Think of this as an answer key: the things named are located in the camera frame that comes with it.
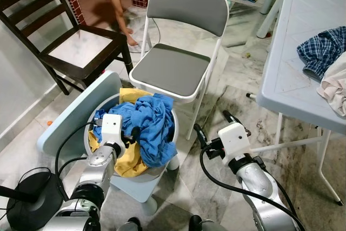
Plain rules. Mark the left robot leg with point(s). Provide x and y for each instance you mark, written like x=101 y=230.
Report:
x=130 y=225

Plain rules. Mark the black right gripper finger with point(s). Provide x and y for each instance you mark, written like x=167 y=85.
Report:
x=201 y=137
x=232 y=119

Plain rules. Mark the grey folding chair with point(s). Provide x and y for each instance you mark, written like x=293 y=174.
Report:
x=173 y=68

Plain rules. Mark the blue plaid shirt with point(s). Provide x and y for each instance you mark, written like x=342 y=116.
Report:
x=321 y=50

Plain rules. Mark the light blue folding table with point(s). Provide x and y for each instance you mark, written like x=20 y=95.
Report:
x=308 y=4

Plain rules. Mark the dark wooden chair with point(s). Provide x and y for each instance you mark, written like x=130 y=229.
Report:
x=81 y=47

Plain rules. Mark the yellow garment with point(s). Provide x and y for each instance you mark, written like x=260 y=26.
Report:
x=132 y=163

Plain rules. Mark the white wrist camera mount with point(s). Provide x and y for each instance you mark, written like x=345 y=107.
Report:
x=112 y=128
x=235 y=139

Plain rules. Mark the small green toy ball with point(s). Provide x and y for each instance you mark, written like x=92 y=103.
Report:
x=246 y=55

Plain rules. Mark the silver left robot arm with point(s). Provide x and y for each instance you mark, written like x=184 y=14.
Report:
x=100 y=169

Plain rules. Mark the white low table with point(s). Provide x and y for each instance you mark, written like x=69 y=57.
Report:
x=268 y=14

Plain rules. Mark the black round stand base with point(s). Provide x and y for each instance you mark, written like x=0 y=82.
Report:
x=32 y=209

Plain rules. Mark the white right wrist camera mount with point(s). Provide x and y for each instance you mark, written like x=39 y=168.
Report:
x=235 y=139

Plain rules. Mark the blue garment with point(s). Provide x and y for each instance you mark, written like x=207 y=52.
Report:
x=154 y=128

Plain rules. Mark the grey round laundry tub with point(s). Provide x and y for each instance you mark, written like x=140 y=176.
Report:
x=102 y=106

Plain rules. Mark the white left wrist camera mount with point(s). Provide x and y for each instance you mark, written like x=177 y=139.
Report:
x=112 y=128

